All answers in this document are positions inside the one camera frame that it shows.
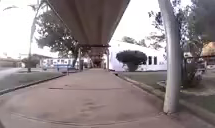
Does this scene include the dark trimmed rounded bush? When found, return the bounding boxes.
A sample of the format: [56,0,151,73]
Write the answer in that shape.
[115,49,148,73]

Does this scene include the reddish brown paved path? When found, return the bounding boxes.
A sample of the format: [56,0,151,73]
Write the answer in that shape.
[0,68,189,128]

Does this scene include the grass lawn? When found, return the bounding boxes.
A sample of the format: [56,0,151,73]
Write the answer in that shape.
[116,70,215,114]
[0,70,68,94]

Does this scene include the pale concrete kerb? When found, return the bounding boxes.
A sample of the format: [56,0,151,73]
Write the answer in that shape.
[111,70,215,126]

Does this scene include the dark walkway canopy roof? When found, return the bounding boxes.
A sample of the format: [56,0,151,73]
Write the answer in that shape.
[44,0,132,48]

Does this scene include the blue and white building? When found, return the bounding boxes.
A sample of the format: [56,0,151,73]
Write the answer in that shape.
[39,57,76,70]

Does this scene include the white building with dark windows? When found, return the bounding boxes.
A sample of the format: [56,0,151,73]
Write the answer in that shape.
[108,39,169,73]

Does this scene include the big dark tree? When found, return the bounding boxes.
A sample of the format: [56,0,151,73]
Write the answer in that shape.
[34,6,83,69]

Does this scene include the small dark bush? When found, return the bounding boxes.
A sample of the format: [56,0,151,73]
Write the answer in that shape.
[21,55,41,69]

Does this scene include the thin palm tree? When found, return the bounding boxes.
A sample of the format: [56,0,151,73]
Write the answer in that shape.
[3,0,49,73]

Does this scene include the dark kerb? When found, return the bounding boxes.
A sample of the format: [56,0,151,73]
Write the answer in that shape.
[0,73,68,98]

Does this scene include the tree with sparse branches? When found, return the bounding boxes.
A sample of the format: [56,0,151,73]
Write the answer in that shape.
[146,0,215,89]

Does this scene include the low building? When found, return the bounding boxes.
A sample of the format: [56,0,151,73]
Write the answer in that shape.
[0,56,21,69]

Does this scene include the building with orange roof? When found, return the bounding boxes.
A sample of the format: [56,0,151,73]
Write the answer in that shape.
[199,41,215,70]

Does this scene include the thick grey canopy post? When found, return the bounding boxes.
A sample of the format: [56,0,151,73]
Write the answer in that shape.
[157,0,185,115]

